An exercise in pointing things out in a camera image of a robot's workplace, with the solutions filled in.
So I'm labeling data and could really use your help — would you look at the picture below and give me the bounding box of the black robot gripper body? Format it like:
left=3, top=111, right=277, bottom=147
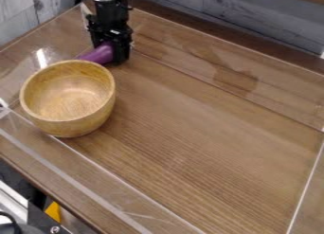
left=85, top=0, right=135, bottom=46

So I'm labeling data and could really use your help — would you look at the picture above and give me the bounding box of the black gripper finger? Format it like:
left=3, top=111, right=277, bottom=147
left=112, top=33, right=133, bottom=64
left=88, top=27, right=109, bottom=47

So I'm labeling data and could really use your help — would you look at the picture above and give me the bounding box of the purple toy eggplant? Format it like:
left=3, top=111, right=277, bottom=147
left=79, top=42, right=113, bottom=64

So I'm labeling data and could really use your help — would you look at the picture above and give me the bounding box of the brown wooden bowl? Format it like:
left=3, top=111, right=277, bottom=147
left=19, top=60, right=116, bottom=138

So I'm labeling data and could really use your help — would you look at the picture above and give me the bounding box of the yellow black equipment base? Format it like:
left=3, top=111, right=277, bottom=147
left=0, top=159, right=97, bottom=234

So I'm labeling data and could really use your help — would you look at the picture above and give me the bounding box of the clear acrylic table enclosure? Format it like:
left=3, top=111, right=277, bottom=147
left=0, top=7, right=324, bottom=234

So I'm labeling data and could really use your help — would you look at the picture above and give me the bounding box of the black cable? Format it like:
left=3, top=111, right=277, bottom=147
left=0, top=210, right=20, bottom=234

